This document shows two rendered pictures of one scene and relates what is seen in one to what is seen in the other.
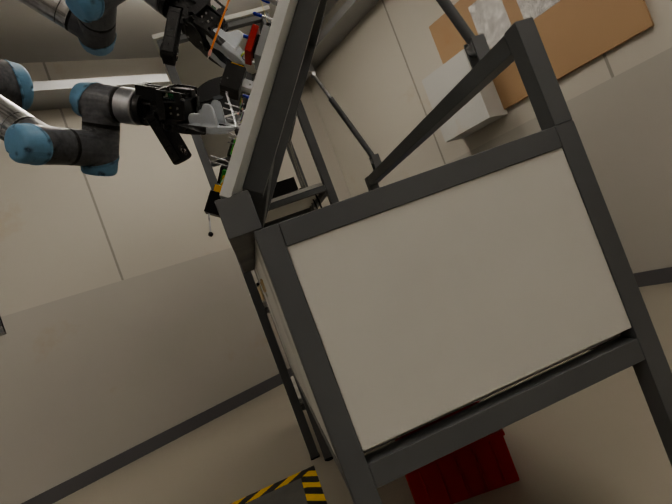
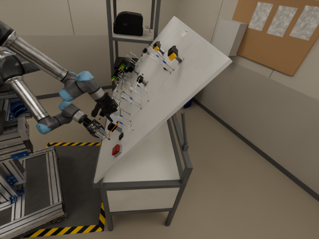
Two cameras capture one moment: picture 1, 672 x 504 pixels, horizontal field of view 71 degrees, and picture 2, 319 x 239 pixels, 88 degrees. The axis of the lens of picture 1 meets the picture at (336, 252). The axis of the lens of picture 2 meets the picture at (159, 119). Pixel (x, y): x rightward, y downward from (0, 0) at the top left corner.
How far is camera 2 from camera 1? 1.19 m
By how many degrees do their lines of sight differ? 39
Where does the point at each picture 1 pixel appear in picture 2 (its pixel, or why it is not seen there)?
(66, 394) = not seen: hidden behind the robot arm
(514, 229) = (159, 195)
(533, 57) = (186, 174)
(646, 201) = (244, 114)
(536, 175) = (170, 189)
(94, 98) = (66, 113)
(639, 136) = (258, 99)
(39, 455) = (38, 85)
